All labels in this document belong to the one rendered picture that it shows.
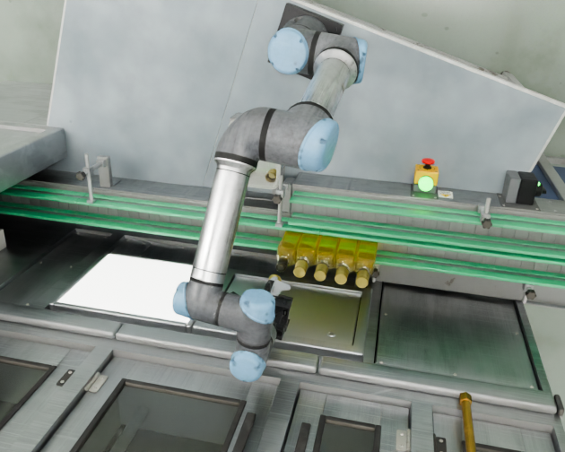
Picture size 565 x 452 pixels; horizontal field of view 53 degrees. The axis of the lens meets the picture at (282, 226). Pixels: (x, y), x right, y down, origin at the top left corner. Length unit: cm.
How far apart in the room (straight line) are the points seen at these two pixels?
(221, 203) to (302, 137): 22
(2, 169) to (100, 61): 48
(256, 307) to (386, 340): 57
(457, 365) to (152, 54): 133
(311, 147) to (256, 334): 41
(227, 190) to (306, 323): 55
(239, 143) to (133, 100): 88
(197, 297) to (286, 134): 39
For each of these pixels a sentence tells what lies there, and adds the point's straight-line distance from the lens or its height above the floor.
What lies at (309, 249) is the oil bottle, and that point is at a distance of 165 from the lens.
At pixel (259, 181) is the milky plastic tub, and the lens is 188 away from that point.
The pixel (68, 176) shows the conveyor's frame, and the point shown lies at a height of 80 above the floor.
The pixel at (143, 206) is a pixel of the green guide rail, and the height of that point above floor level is 94.
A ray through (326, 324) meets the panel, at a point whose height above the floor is 120.
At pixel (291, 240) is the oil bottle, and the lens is 171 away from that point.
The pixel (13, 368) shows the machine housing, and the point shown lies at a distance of 163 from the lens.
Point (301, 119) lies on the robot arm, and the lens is 120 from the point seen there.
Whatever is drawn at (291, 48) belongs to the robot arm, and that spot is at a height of 101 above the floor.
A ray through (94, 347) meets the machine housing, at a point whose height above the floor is 143.
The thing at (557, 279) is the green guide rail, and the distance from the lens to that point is 188.
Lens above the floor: 253
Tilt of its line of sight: 63 degrees down
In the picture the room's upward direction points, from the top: 152 degrees counter-clockwise
